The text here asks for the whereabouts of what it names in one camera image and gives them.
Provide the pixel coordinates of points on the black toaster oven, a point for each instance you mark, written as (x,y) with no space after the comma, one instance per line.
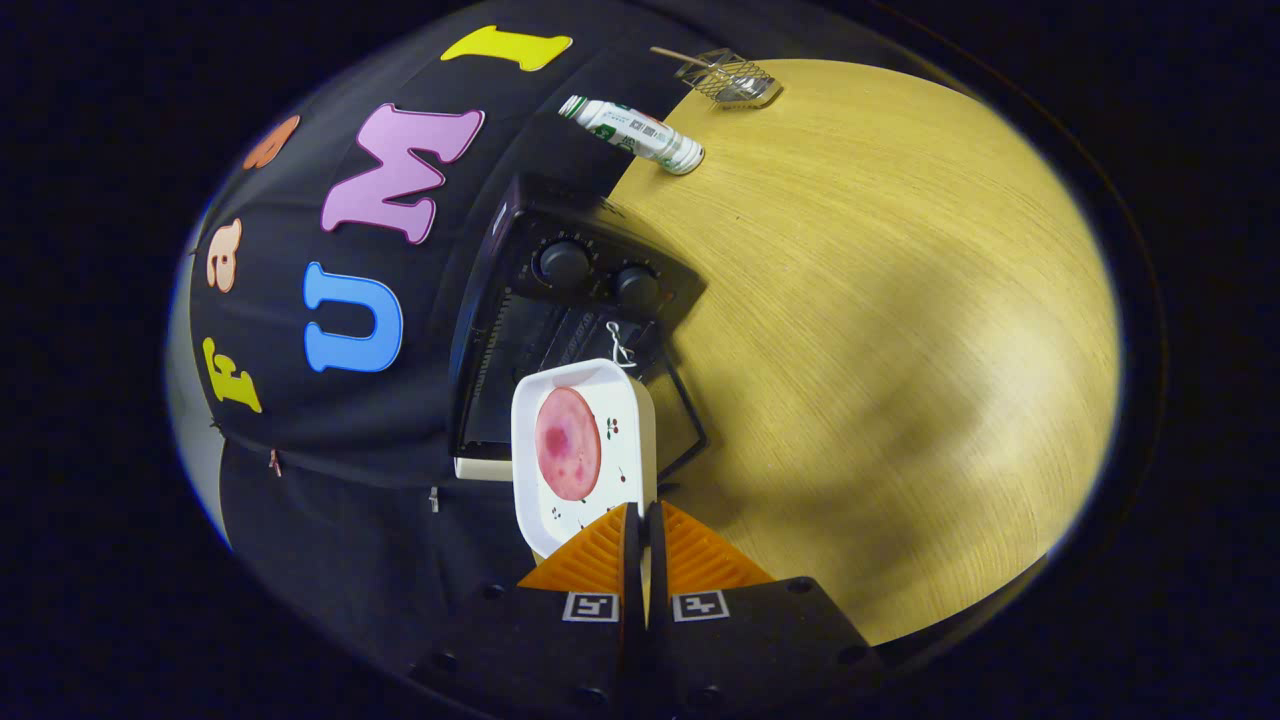
(600,210)

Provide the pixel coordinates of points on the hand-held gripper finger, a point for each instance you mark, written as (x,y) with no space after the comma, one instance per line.
(632,560)
(655,560)

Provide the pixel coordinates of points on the clear glass holder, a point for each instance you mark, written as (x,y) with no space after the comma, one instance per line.
(735,80)

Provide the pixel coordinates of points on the white bottle green label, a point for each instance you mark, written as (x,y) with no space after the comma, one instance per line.
(640,135)

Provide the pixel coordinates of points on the wooden stick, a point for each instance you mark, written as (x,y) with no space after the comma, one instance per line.
(675,55)

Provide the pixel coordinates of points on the black backdrop cloth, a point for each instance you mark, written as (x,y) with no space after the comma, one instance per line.
(350,480)

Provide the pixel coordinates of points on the white square plate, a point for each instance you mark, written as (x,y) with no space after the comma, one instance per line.
(620,440)

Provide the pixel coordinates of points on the pink ham slice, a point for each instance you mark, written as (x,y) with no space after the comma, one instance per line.
(568,445)

